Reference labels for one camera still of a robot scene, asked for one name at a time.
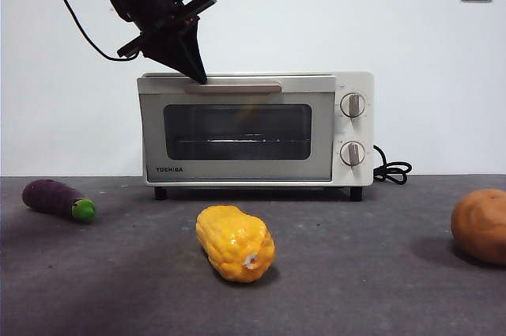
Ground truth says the oven door with beige handle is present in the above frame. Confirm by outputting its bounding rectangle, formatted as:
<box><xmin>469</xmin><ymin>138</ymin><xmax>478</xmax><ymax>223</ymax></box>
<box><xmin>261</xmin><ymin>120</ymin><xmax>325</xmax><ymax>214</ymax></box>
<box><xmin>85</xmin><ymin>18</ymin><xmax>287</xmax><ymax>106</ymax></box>
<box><xmin>137</xmin><ymin>74</ymin><xmax>337</xmax><ymax>183</ymax></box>

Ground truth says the brown toy potato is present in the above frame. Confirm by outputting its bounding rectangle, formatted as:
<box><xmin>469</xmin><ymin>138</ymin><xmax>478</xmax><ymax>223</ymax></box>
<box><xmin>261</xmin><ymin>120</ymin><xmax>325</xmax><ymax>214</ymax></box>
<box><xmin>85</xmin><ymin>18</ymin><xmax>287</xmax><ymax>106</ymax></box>
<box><xmin>450</xmin><ymin>188</ymin><xmax>506</xmax><ymax>266</ymax></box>

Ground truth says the cream oven knob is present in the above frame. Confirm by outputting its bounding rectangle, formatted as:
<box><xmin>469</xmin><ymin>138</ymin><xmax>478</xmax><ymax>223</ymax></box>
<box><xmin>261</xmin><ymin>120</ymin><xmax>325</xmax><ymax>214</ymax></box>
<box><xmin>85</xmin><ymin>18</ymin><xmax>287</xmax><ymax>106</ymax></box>
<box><xmin>339</xmin><ymin>92</ymin><xmax>367</xmax><ymax>119</ymax></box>
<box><xmin>339</xmin><ymin>141</ymin><xmax>367</xmax><ymax>167</ymax></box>

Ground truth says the cream toaster oven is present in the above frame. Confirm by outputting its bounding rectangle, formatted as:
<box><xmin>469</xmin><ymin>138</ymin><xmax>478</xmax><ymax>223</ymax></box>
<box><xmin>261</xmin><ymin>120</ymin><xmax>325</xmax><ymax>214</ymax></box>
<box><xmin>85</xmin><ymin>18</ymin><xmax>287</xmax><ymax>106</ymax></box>
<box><xmin>137</xmin><ymin>70</ymin><xmax>375</xmax><ymax>202</ymax></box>

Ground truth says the purple toy eggplant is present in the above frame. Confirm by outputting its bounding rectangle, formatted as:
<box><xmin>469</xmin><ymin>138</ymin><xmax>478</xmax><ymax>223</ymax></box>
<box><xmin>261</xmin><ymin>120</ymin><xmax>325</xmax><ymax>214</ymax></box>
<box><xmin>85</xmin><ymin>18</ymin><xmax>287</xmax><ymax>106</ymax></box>
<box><xmin>21</xmin><ymin>179</ymin><xmax>98</xmax><ymax>223</ymax></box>

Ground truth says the yellow toy corn cob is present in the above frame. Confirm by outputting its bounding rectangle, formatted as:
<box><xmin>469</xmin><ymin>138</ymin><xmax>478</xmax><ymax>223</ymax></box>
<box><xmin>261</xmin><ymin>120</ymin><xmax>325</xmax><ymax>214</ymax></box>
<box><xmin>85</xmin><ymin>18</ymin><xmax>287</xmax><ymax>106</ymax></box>
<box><xmin>195</xmin><ymin>204</ymin><xmax>277</xmax><ymax>284</ymax></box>

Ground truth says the black oven power cord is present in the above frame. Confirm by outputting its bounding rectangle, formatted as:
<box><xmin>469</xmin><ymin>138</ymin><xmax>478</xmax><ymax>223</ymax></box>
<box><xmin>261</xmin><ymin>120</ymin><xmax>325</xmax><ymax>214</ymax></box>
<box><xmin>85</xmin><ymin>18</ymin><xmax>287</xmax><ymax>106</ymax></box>
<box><xmin>372</xmin><ymin>144</ymin><xmax>412</xmax><ymax>187</ymax></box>

